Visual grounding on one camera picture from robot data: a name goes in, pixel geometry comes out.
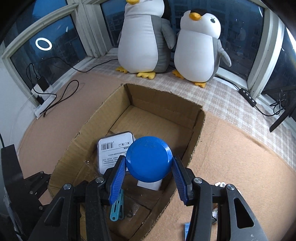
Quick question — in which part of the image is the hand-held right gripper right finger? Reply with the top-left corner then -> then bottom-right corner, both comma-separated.
171,156 -> 269,241

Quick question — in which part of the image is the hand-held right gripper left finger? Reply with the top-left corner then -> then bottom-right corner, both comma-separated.
28,155 -> 127,241

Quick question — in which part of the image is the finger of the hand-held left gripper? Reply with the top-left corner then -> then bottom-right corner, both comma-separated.
23,171 -> 51,206

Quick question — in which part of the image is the teal ring-handled clip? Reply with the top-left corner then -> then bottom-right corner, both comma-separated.
110,189 -> 125,221

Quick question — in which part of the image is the white rectangular tin box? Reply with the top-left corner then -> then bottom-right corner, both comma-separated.
97,131 -> 135,175

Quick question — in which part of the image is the cardboard box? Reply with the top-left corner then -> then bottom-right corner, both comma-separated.
47,83 -> 206,241

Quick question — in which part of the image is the peach felt mat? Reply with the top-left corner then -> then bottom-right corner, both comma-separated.
17,70 -> 296,241

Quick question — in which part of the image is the white power strip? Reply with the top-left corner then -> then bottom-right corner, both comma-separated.
34,87 -> 57,118

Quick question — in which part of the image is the checkered cloth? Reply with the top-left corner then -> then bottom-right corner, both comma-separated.
89,47 -> 296,167

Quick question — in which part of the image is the black charger brick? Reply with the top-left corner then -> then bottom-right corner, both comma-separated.
36,77 -> 50,91

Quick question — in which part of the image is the black tripod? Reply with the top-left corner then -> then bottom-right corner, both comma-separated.
261,85 -> 296,133

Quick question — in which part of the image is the small penguin plush toy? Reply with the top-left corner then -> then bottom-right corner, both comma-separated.
172,9 -> 232,88

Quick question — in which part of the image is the large penguin plush toy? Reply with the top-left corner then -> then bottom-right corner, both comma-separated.
117,0 -> 176,80

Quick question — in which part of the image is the black looped cable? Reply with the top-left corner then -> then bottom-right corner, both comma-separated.
39,80 -> 80,117

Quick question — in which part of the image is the black inline cable controller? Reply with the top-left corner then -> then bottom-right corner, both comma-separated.
239,88 -> 257,107

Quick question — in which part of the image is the black ring light cable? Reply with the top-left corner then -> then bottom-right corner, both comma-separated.
215,74 -> 289,117

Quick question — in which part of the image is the long black cable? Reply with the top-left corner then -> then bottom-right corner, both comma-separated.
26,57 -> 118,80

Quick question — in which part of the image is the white window frame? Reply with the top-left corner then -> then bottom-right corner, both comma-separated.
0,0 -> 296,102

